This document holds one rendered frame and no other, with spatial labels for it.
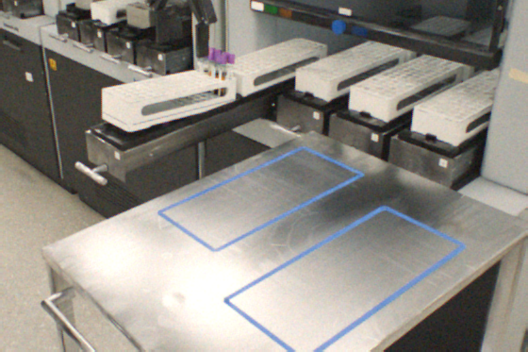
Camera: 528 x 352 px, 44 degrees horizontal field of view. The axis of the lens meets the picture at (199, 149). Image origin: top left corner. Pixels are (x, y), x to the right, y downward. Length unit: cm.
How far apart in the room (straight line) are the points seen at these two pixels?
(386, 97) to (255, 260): 56
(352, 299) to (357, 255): 10
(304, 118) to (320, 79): 9
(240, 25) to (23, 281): 118
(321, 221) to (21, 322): 133
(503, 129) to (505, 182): 11
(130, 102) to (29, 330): 104
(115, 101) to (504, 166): 76
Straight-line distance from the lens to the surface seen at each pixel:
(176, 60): 184
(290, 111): 150
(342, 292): 90
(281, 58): 159
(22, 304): 223
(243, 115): 147
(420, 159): 133
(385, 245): 99
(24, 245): 249
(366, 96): 140
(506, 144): 134
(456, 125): 131
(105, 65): 208
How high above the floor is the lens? 139
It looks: 27 degrees down
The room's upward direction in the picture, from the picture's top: 2 degrees counter-clockwise
